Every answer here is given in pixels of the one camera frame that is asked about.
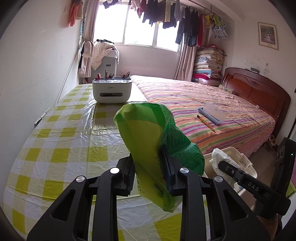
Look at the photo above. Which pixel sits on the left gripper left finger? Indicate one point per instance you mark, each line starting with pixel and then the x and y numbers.
pixel 127 171

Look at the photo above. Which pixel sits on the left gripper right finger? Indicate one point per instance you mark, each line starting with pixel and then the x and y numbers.
pixel 171 168

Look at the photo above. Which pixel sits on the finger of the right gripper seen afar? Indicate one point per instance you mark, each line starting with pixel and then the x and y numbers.
pixel 235 173

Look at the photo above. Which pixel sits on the green wet wipes pack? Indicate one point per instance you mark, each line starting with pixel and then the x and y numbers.
pixel 145 128

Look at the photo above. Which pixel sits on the right hand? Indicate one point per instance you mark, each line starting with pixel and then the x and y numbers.
pixel 271 225

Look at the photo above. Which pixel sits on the yellow pencil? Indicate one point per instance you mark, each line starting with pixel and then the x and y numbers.
pixel 205 123

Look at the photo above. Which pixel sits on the striped bed cover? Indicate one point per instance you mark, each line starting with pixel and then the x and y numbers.
pixel 245 127

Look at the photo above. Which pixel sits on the checkered plastic tablecloth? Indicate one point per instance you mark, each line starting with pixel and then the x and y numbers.
pixel 79 137

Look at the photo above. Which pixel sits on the blue pencil case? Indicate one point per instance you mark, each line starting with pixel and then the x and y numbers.
pixel 212 113

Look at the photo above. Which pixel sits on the wooden headboard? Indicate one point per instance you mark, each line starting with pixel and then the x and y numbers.
pixel 260 91

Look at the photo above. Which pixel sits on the white desk organizer box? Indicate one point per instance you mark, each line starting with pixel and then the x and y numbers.
pixel 115 90

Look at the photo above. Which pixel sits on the right pink curtain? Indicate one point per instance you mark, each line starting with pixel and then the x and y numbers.
pixel 186 63

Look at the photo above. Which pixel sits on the pink curtain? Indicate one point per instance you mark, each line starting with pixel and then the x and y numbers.
pixel 84 69
pixel 186 63

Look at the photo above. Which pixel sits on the stack of folded quilts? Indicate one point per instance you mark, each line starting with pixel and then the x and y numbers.
pixel 208 65

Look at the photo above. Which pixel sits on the white appliance with cloth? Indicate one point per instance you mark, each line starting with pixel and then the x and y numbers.
pixel 104 61

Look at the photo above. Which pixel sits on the hanging dark clothes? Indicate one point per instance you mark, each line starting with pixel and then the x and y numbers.
pixel 160 24

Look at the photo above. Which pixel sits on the left pink curtain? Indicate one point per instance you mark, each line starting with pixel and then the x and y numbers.
pixel 84 69

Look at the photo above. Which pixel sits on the framed wall picture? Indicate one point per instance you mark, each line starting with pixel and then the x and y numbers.
pixel 267 35

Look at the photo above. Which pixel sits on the orange cloth on wall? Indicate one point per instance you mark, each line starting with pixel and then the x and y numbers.
pixel 75 12

